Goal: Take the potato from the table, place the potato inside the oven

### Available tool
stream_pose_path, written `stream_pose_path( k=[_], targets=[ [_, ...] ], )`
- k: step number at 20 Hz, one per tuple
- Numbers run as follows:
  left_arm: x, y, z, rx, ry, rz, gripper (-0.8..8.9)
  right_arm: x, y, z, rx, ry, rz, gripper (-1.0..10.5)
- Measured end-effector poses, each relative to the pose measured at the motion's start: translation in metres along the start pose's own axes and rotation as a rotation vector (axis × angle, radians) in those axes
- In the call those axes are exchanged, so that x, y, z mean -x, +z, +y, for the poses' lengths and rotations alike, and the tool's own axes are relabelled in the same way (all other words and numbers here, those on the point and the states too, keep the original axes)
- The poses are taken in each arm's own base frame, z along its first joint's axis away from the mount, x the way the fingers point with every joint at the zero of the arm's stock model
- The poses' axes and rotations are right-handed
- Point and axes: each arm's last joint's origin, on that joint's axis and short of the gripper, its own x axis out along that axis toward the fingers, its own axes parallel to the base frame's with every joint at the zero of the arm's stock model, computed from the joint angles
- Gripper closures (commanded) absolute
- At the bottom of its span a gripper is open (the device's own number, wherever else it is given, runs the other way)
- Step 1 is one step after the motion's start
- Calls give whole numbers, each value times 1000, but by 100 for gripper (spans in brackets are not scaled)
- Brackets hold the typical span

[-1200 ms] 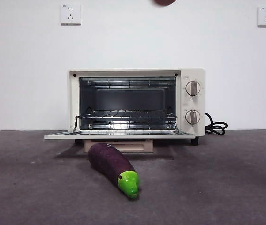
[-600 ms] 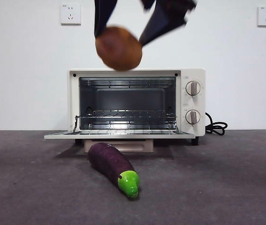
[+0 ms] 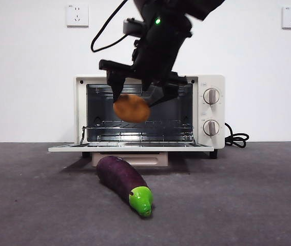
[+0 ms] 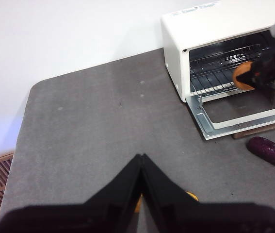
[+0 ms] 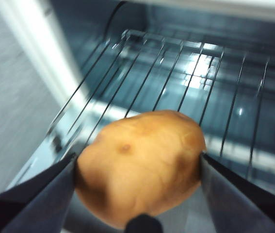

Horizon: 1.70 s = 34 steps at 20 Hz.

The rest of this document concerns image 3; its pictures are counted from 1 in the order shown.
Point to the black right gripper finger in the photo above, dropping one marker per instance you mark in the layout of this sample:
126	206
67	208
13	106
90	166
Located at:
165	94
115	85

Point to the brown potato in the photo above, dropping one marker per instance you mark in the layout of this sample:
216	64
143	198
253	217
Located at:
132	110

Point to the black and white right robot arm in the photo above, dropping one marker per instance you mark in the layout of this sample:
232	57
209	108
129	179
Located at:
160	51

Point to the beige oven knob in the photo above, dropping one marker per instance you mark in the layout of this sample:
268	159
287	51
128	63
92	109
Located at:
212	96
211	127

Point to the white toaster oven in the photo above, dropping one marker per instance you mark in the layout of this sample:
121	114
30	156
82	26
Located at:
212	112

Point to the purple eggplant with green stem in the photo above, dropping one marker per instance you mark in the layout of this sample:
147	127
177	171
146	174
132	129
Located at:
119	179

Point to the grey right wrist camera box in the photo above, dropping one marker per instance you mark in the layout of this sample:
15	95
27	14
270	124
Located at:
132	27

